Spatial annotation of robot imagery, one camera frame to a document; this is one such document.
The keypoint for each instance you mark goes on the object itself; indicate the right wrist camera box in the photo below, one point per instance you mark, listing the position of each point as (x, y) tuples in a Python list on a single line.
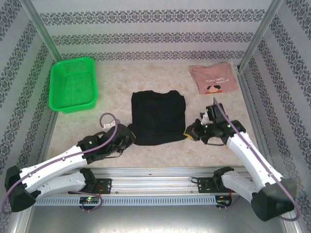
[(204, 118)]

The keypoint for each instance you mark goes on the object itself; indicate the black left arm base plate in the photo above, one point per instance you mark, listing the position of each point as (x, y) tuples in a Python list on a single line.
[(107, 185)]

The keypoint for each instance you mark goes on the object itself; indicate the black t-shirt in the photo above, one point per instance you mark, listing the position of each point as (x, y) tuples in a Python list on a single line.
[(158, 116)]

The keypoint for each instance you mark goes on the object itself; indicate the aluminium mounting rail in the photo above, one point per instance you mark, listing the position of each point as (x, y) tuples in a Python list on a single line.
[(155, 179)]

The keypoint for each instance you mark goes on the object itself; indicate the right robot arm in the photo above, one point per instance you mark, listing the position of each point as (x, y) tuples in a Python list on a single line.
[(240, 155)]

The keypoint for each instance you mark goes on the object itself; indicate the aluminium frame post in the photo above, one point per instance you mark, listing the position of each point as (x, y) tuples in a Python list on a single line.
[(44, 31), (261, 31)]

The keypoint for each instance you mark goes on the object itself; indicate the green plastic basket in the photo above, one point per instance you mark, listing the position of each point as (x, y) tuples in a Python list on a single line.
[(73, 85)]

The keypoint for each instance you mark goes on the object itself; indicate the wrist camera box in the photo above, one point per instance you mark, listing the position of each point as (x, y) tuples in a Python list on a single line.
[(204, 118), (108, 125)]

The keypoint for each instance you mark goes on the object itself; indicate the pink folded t-shirt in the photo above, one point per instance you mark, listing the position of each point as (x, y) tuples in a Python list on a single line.
[(213, 75)]

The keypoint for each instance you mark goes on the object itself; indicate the aluminium side rail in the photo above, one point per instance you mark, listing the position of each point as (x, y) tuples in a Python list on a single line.
[(250, 102), (49, 131)]

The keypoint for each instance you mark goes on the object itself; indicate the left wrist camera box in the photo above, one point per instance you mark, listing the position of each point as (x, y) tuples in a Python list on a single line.
[(108, 125)]

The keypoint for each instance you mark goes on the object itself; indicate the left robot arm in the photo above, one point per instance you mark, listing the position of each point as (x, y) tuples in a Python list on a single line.
[(48, 162)]

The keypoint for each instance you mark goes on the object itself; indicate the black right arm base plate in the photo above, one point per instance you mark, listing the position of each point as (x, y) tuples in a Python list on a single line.
[(202, 187)]

